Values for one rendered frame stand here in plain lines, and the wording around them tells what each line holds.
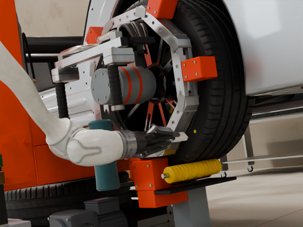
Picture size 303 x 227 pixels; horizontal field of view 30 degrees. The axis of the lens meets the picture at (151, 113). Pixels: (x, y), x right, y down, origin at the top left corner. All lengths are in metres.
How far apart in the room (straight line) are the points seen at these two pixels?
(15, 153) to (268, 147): 6.59
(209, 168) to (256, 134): 6.58
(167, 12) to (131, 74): 0.25
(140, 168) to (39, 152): 0.47
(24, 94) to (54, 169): 0.83
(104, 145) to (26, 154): 0.69
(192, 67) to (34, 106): 0.53
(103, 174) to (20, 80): 0.66
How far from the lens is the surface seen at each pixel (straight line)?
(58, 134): 1.74
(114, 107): 1.78
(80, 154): 1.62
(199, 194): 2.16
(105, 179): 2.06
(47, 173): 2.32
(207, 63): 1.82
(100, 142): 1.63
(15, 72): 1.51
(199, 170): 2.04
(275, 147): 8.49
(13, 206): 2.64
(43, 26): 12.34
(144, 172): 2.04
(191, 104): 1.86
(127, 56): 1.82
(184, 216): 2.16
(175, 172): 1.96
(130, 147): 1.70
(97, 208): 2.25
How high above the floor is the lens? 0.64
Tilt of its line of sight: 3 degrees up
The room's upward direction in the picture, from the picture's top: 8 degrees counter-clockwise
